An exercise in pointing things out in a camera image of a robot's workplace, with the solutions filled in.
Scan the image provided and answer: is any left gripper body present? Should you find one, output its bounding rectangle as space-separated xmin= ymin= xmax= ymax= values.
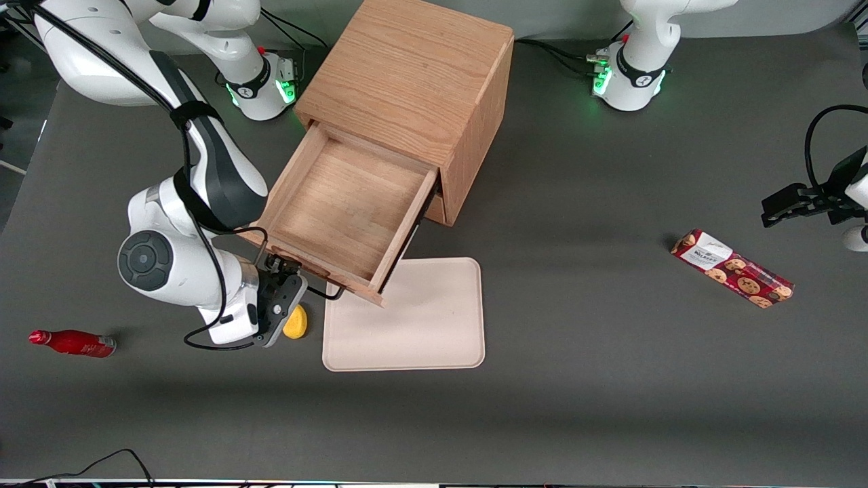
xmin=824 ymin=148 xmax=868 ymax=224

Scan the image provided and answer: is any wooden drawer cabinet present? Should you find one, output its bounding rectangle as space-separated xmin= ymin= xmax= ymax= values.
xmin=293 ymin=0 xmax=515 ymax=227

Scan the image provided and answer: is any yellow lemon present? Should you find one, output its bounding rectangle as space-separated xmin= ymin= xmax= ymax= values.
xmin=283 ymin=305 xmax=309 ymax=340

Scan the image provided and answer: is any red cookie pack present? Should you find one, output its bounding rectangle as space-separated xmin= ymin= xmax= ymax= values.
xmin=670 ymin=229 xmax=795 ymax=310

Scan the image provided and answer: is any beige rectangular tray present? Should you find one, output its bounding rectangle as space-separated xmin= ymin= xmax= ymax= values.
xmin=321 ymin=257 xmax=486 ymax=373

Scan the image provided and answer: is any red bottle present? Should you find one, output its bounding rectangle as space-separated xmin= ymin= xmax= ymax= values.
xmin=28 ymin=329 xmax=117 ymax=359

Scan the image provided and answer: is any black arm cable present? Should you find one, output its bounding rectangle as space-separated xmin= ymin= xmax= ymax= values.
xmin=804 ymin=104 xmax=868 ymax=194
xmin=20 ymin=0 xmax=262 ymax=351

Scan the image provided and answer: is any black cable on table edge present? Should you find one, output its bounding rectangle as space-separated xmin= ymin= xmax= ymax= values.
xmin=0 ymin=449 xmax=157 ymax=488

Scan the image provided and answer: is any black base cable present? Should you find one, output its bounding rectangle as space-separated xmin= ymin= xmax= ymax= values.
xmin=514 ymin=39 xmax=611 ymax=79
xmin=260 ymin=7 xmax=330 ymax=52

